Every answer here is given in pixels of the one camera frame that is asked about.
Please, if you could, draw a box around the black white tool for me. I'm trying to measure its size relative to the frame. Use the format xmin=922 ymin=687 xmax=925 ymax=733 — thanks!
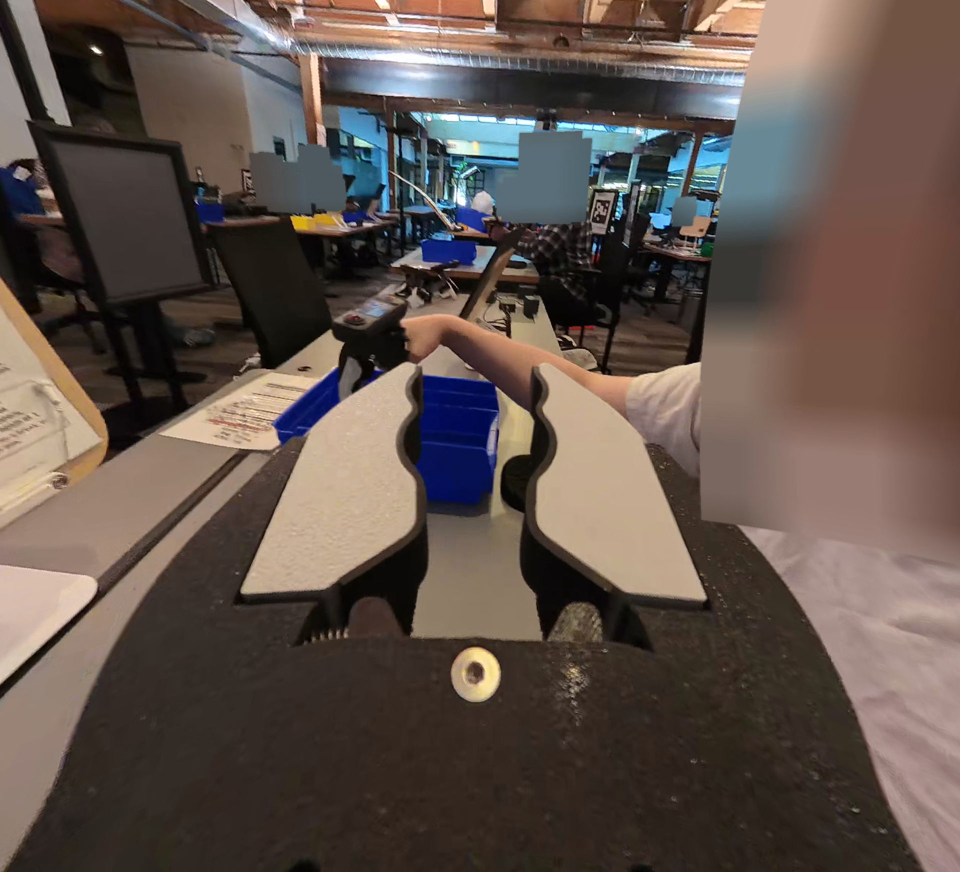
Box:
xmin=396 ymin=259 xmax=465 ymax=305

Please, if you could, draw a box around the dark tilted board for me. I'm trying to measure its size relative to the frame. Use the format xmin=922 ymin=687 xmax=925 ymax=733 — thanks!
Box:
xmin=457 ymin=227 xmax=526 ymax=322

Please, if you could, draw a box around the printed sheet in plastic sleeve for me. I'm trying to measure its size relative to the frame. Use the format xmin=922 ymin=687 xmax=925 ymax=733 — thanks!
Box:
xmin=159 ymin=371 xmax=320 ymax=452

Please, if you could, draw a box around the wooden work table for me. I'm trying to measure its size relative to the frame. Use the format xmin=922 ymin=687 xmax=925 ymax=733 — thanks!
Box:
xmin=390 ymin=242 xmax=541 ymax=288

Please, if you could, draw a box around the person's right forearm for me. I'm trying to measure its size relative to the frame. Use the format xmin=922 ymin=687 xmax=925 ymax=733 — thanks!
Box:
xmin=442 ymin=313 xmax=635 ymax=417

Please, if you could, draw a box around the wooden instruction board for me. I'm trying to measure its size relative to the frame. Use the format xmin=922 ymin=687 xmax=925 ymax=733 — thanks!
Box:
xmin=0 ymin=276 xmax=110 ymax=532

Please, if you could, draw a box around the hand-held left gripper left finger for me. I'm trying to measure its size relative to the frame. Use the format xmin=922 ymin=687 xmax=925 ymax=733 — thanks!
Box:
xmin=240 ymin=362 xmax=431 ymax=635

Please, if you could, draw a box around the small blue bin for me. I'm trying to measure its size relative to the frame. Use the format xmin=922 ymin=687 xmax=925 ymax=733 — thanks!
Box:
xmin=420 ymin=237 xmax=481 ymax=266

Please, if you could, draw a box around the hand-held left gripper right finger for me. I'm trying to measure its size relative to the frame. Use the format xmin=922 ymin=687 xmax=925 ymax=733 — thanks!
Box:
xmin=521 ymin=364 xmax=710 ymax=635

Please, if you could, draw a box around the black framed grey panel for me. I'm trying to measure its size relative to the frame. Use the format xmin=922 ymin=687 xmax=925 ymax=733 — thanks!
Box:
xmin=26 ymin=121 xmax=219 ymax=431

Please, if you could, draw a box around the person's right hand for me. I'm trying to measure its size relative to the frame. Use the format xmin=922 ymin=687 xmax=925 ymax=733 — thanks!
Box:
xmin=403 ymin=316 xmax=451 ymax=363

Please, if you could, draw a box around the blue plastic bin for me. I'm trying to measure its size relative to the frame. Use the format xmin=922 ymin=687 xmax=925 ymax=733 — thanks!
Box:
xmin=272 ymin=366 xmax=502 ymax=506

